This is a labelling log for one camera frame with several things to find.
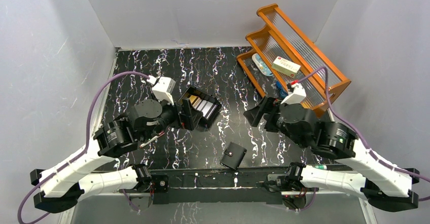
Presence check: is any black box of cards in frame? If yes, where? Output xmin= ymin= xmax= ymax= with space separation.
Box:
xmin=176 ymin=86 xmax=222 ymax=130

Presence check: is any black card holder wallet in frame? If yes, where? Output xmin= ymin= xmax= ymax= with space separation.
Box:
xmin=220 ymin=142 xmax=247 ymax=171

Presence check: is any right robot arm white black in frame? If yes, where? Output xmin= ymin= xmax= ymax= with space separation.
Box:
xmin=244 ymin=97 xmax=419 ymax=212

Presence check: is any pink pen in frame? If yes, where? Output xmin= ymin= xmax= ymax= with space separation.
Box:
xmin=139 ymin=133 xmax=164 ymax=148

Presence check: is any blue small object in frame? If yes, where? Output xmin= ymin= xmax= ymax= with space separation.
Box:
xmin=275 ymin=81 xmax=288 ymax=99

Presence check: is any cream cardboard box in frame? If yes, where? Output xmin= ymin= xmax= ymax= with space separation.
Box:
xmin=271 ymin=56 xmax=301 ymax=78

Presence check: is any white blue oval package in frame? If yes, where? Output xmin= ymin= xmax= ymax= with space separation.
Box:
xmin=252 ymin=53 xmax=273 ymax=77

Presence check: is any orange wooden shelf rack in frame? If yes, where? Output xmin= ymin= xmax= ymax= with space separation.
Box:
xmin=237 ymin=4 xmax=351 ymax=116

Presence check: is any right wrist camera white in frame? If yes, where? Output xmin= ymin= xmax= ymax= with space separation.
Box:
xmin=281 ymin=80 xmax=306 ymax=105

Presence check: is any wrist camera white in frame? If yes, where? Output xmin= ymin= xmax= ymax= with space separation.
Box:
xmin=281 ymin=80 xmax=306 ymax=105
xmin=147 ymin=76 xmax=176 ymax=105

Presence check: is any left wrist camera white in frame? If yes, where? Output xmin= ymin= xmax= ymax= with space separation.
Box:
xmin=147 ymin=76 xmax=176 ymax=105

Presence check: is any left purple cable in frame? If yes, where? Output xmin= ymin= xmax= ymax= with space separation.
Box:
xmin=17 ymin=71 xmax=157 ymax=224

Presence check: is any purple cable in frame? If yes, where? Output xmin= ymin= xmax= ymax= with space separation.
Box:
xmin=290 ymin=66 xmax=430 ymax=203
xmin=17 ymin=71 xmax=157 ymax=224

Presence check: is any black aluminium base frame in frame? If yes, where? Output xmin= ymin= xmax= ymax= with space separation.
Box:
xmin=65 ymin=167 xmax=370 ymax=206

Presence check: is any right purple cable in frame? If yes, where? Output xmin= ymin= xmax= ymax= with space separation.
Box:
xmin=290 ymin=66 xmax=430 ymax=203

